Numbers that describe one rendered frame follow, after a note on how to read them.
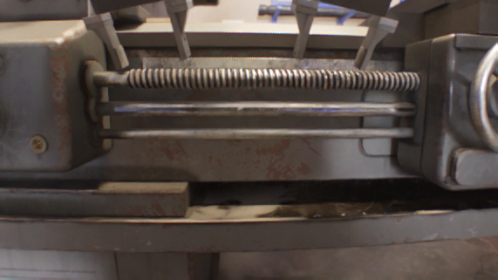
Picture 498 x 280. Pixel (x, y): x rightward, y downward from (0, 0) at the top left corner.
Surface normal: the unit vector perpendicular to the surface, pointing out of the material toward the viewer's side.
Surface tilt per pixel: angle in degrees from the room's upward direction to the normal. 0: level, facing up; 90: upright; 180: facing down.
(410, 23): 90
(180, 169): 90
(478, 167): 90
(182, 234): 90
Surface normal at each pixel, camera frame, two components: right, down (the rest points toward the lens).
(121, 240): 0.05, 0.13
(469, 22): -1.00, 0.00
